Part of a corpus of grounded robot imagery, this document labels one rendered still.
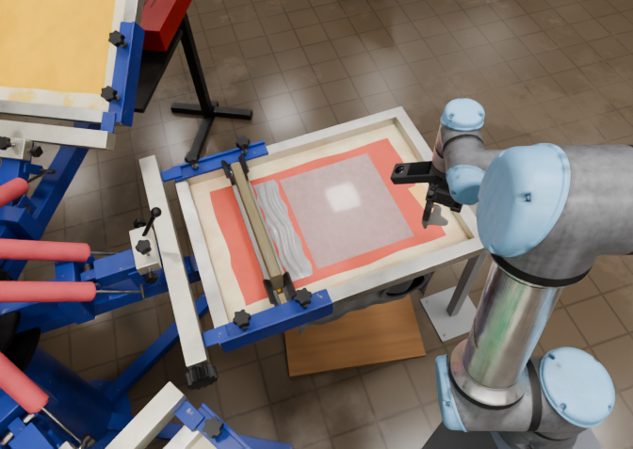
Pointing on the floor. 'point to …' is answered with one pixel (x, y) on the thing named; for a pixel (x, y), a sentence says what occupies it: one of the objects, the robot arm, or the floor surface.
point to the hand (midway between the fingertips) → (426, 214)
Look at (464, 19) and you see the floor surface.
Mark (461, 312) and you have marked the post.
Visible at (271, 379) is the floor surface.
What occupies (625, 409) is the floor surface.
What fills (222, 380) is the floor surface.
